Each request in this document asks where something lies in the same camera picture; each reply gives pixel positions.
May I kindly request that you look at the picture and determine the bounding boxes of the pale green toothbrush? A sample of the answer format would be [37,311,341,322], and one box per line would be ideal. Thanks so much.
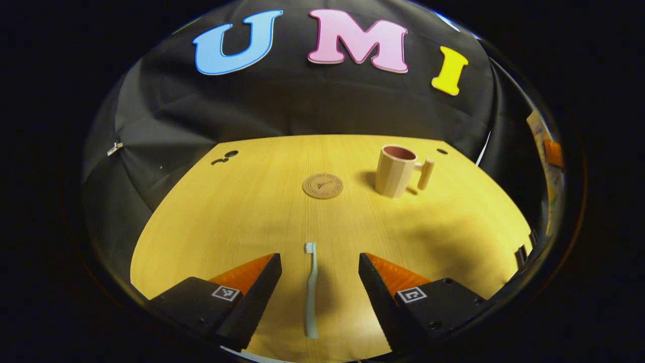
[304,242,319,339]

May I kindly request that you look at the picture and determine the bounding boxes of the beige cup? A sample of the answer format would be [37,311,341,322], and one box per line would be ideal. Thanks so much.
[374,145,435,199]

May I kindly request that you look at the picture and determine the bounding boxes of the black backdrop cloth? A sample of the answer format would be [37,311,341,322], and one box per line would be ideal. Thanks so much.
[83,0,550,283]

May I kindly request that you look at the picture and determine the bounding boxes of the round brown coaster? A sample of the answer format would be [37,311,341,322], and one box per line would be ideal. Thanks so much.
[302,173,344,200]

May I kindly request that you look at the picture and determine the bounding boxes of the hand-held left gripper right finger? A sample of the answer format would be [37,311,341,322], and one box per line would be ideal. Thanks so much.
[358,252,488,355]

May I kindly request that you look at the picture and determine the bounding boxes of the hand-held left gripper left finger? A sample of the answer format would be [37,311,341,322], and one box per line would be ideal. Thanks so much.
[149,253,283,352]

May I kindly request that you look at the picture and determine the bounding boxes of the wooden desktop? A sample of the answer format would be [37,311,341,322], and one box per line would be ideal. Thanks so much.
[130,134,535,362]

